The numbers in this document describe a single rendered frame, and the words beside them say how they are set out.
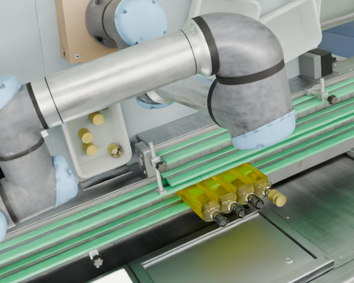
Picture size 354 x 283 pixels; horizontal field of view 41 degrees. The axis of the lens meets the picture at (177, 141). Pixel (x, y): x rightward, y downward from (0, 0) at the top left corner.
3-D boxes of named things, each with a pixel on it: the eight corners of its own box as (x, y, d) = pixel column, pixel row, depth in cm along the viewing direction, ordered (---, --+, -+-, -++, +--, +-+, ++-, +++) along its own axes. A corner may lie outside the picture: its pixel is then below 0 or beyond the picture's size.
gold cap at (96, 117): (87, 112, 141) (91, 116, 137) (98, 108, 142) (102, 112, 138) (90, 122, 142) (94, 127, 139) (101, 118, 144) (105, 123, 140)
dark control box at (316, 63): (299, 74, 173) (314, 80, 166) (298, 53, 169) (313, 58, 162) (317, 68, 176) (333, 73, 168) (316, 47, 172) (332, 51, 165)
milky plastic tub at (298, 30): (244, 18, 157) (259, 21, 150) (297, -9, 162) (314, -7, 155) (256, 65, 165) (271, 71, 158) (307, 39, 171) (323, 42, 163)
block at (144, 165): (138, 170, 150) (146, 179, 144) (131, 144, 146) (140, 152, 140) (148, 167, 151) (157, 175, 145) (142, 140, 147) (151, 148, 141)
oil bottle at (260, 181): (222, 174, 156) (259, 202, 138) (220, 159, 154) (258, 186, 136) (237, 168, 158) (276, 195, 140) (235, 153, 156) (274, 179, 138)
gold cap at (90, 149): (80, 142, 143) (84, 147, 140) (91, 138, 144) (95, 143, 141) (84, 153, 145) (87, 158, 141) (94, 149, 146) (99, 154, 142)
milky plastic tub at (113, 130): (72, 170, 147) (80, 181, 139) (51, 103, 137) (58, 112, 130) (125, 150, 152) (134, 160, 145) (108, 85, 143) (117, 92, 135)
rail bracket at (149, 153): (148, 185, 145) (164, 202, 134) (136, 135, 137) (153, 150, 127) (157, 181, 146) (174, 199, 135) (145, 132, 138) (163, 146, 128)
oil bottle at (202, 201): (175, 194, 151) (208, 226, 133) (172, 178, 149) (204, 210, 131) (191, 187, 153) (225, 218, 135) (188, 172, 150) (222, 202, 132)
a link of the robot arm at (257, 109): (153, 36, 123) (300, 54, 77) (169, 89, 129) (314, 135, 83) (112, 52, 119) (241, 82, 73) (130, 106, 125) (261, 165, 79)
